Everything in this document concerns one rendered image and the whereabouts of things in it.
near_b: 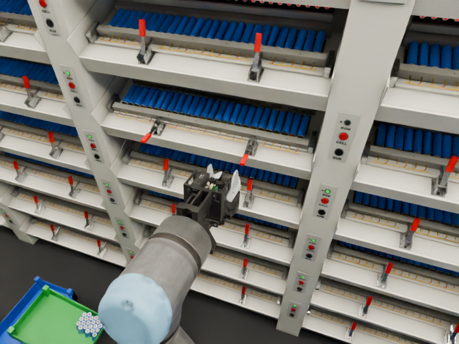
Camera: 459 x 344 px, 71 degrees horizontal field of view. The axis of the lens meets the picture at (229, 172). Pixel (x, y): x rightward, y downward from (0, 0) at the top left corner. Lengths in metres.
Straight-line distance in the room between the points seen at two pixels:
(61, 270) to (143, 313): 1.46
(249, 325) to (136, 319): 1.15
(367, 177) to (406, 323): 0.66
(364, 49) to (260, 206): 0.52
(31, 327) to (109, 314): 1.21
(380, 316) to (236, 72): 0.96
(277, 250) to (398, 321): 0.48
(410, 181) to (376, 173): 0.08
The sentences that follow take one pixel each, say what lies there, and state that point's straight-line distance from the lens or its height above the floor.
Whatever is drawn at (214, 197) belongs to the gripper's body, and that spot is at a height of 1.02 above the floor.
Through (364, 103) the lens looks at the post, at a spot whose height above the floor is 1.10.
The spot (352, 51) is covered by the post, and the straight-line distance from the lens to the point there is 0.65.
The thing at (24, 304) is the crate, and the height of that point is 0.02.
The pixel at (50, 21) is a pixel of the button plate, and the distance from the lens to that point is 0.92.
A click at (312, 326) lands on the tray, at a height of 0.11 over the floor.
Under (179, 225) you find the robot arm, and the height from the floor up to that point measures 1.05.
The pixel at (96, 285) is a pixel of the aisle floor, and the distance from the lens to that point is 1.74.
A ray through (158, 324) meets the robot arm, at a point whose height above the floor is 1.04.
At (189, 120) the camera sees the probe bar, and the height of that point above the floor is 0.95.
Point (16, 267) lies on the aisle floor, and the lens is 1.97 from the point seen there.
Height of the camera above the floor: 1.42
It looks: 42 degrees down
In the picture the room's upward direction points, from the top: straight up
